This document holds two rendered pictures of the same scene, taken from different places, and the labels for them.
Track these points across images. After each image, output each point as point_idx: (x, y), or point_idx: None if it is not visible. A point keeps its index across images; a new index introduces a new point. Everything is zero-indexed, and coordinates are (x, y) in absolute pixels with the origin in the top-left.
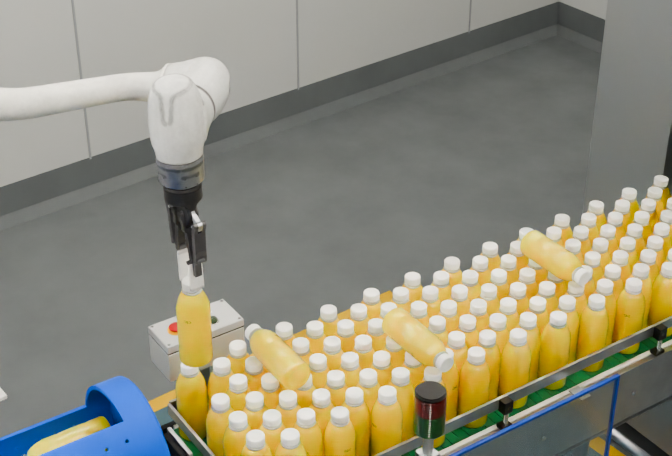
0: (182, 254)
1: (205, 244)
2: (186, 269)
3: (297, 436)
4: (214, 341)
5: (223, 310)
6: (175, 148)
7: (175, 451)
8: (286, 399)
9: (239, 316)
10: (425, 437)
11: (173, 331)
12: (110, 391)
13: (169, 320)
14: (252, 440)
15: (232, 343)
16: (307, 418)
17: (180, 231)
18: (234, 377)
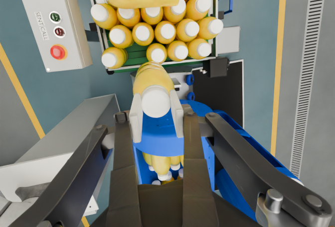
0: (140, 131)
1: (243, 139)
2: (140, 110)
3: (222, 22)
4: (75, 24)
5: None
6: None
7: None
8: (182, 9)
9: None
10: None
11: (63, 57)
12: (173, 153)
13: (43, 53)
14: (208, 54)
15: (94, 15)
16: (210, 5)
17: (136, 171)
18: (139, 35)
